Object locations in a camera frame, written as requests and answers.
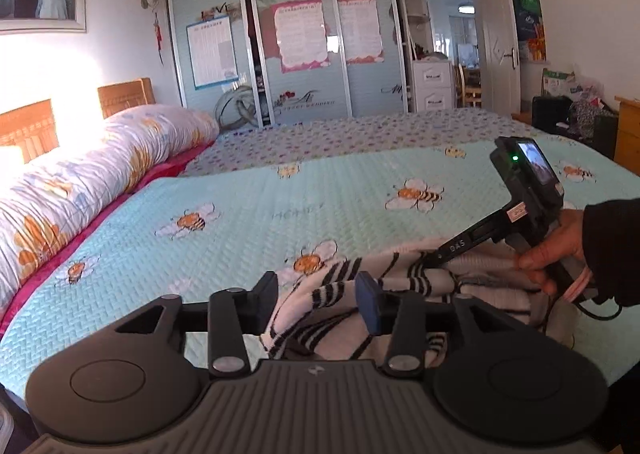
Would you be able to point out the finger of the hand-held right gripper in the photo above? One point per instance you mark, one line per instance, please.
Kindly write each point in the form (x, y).
(427, 265)

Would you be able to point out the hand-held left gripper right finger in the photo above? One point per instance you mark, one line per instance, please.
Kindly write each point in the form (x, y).
(369, 301)

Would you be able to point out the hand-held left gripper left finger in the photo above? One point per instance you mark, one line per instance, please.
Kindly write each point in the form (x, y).
(265, 301)

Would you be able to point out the white black-striped knit sweater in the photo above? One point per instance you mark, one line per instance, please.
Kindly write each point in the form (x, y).
(500, 301)

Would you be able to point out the person's right hand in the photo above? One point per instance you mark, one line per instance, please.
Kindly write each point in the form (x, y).
(565, 239)

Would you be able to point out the black suitcase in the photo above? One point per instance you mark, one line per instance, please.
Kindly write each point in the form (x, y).
(550, 114)

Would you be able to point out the teal bee-print quilted blanket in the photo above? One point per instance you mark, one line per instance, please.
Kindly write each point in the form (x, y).
(250, 214)

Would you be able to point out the dark patterned cloth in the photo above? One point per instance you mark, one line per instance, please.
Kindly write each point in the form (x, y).
(587, 119)

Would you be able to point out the green and white carton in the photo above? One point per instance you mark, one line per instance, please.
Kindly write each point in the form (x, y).
(557, 83)

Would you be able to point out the wooden chair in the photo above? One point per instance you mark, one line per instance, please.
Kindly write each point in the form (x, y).
(470, 89)

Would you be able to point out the white plastic bag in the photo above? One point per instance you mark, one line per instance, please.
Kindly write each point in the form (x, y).
(587, 90)

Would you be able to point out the wooden cabinet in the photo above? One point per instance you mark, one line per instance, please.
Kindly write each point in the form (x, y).
(627, 134)

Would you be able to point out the white drawer unit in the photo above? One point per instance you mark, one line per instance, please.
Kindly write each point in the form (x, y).
(432, 84)

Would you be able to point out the stack of colourful packets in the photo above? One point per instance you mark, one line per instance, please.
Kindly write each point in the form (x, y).
(536, 44)

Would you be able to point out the white door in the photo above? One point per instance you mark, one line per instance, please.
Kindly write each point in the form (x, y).
(495, 34)

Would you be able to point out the blue shopping bag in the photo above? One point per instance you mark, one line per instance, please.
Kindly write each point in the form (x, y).
(526, 25)

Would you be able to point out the green shopping bag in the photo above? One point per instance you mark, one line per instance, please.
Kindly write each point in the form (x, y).
(530, 1)

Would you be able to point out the ceiling lamp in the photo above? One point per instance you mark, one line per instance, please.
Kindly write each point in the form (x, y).
(467, 8)

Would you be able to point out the white sliding-door wardrobe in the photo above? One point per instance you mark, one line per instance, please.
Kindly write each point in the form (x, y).
(365, 89)

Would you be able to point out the electric fan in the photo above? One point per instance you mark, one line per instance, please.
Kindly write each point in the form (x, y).
(235, 106)

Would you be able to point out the floral pillow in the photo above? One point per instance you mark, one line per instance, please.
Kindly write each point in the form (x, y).
(100, 169)

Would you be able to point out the magenta blanket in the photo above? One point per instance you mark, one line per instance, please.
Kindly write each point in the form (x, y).
(45, 279)

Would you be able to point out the red hanging ornament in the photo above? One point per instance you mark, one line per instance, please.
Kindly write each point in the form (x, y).
(159, 36)

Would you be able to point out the wooden headboard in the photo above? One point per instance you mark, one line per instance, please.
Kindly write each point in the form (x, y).
(30, 129)

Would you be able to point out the pink-bordered wall poster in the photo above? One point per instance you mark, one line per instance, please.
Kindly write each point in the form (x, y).
(300, 34)
(360, 29)

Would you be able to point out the blue-bordered wall poster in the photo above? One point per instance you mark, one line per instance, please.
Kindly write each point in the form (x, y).
(212, 54)

